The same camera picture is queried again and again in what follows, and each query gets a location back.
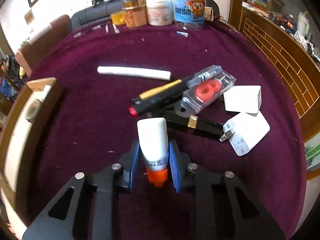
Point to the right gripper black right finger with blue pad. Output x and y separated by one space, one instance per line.
224 207

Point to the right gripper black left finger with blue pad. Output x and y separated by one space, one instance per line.
86 207

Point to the black gold lipstick tube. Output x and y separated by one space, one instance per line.
194 125

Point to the white glue bottle orange cap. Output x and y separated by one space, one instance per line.
154 145

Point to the clear case red rings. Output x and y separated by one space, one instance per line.
207 92

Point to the white cube charger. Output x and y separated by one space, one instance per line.
246 99

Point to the black marker red cap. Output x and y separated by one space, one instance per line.
160 100

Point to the yellow and black pen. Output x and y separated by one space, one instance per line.
159 89

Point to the white cylindrical stick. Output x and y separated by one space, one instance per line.
135 72

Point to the maroon velvet tablecloth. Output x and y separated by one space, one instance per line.
93 127

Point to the shallow cardboard box tray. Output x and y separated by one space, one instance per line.
19 138

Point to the clear grey syringe tube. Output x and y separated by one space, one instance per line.
204 75

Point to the wooden sideboard gold lines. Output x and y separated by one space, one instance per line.
299 73

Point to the small clear wrapper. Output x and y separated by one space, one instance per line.
181 33

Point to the brown armchair white cover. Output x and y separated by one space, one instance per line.
31 54

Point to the yellow tape roll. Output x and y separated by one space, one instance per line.
118 18

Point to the dark grey leather sofa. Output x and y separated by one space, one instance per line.
94 15

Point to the amber jar gold lid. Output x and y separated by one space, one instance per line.
135 16

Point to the white plastic tub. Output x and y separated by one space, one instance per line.
160 12

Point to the blue cartoon plastic jar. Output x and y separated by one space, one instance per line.
189 14

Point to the white wall plug charger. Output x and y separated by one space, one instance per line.
244 131

